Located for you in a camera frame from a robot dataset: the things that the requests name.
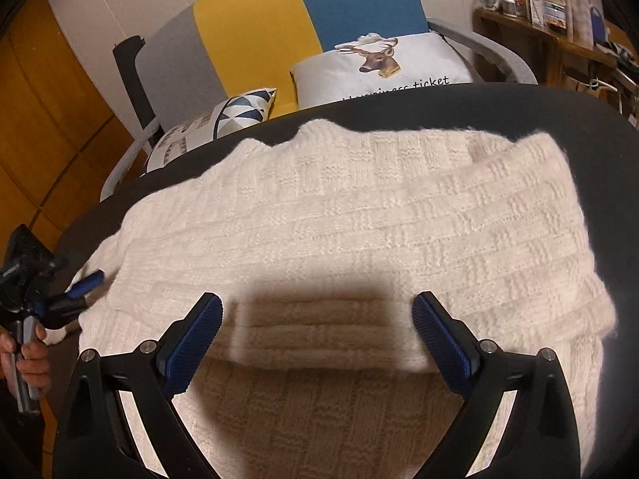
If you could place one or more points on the deer print pillow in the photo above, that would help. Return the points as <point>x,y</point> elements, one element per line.
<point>379,67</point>

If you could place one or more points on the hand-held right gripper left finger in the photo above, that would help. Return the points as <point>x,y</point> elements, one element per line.
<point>192,344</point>

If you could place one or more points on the grey yellow blue sofa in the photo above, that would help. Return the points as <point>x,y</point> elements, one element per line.
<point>259,35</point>

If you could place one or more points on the wooden desk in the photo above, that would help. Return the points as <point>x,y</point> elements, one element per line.
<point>559,55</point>

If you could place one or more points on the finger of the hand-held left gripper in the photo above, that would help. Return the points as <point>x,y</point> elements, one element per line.
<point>89,280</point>
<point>70,309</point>

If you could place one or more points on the wooden wardrobe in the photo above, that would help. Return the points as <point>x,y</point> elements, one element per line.
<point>55,124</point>

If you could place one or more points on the white knit sweater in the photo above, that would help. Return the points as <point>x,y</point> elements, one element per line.
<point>349,219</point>

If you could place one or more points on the black rolled mat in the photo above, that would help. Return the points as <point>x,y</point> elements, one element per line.
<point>132,75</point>

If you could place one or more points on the geometric print pillow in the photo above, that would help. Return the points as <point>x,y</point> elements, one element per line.
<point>214,119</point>

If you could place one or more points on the person's left hand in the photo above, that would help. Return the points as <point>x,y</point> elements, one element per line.
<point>37,364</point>

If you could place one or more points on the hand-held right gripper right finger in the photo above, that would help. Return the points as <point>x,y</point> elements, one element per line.
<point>444,344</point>

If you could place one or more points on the row of books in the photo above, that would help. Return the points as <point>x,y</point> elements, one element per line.
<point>549,5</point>

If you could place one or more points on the blue bag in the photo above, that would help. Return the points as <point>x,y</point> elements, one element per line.
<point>597,25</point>

